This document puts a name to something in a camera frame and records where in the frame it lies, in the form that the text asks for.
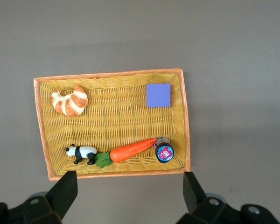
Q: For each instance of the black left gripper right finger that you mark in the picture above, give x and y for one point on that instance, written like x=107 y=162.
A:
x=196 y=193

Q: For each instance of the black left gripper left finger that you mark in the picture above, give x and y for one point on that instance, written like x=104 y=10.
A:
x=60 y=193

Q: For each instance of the yellow wicker basket orange rim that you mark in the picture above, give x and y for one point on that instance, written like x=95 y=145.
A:
x=121 y=121

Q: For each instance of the toy panda figure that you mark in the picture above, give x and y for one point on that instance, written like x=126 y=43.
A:
x=85 y=151

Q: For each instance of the small bottle with blue lid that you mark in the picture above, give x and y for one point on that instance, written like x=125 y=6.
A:
x=164 y=152

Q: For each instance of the toy carrot with green leaves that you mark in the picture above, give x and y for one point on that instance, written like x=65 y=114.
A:
x=130 y=150

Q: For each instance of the toy croissant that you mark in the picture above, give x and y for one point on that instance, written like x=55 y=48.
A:
x=72 y=102

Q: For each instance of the purple foam cube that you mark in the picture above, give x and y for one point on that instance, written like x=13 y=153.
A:
x=158 y=95

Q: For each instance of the brown table cloth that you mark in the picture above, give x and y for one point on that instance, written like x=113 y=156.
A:
x=140 y=28

